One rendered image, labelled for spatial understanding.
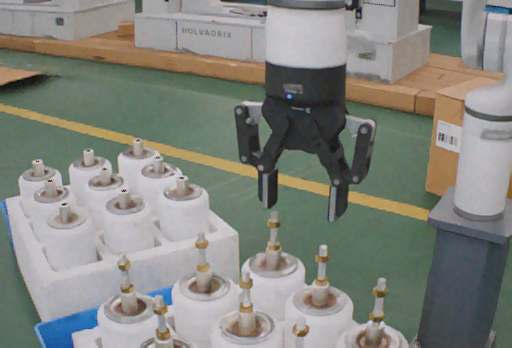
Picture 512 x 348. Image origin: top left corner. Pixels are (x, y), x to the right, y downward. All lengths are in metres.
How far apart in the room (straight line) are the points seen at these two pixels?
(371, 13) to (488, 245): 1.81
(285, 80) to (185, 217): 0.66
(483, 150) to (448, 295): 0.27
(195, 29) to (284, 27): 2.58
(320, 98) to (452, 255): 0.56
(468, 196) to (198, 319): 0.46
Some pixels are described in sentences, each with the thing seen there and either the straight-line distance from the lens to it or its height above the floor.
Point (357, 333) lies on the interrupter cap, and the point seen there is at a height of 0.25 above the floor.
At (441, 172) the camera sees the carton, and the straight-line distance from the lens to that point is 1.81.
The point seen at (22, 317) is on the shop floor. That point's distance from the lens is 1.34.
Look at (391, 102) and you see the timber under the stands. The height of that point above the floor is 0.03.
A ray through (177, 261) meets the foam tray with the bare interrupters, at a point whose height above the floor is 0.15.
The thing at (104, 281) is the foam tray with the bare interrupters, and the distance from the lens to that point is 1.13.
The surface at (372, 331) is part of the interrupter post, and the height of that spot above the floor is 0.28.
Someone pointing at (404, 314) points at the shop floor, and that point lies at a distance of 1.31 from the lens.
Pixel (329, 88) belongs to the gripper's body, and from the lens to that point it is 0.56.
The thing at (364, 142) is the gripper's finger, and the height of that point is 0.56.
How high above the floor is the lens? 0.75
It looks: 22 degrees down
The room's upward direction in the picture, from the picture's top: straight up
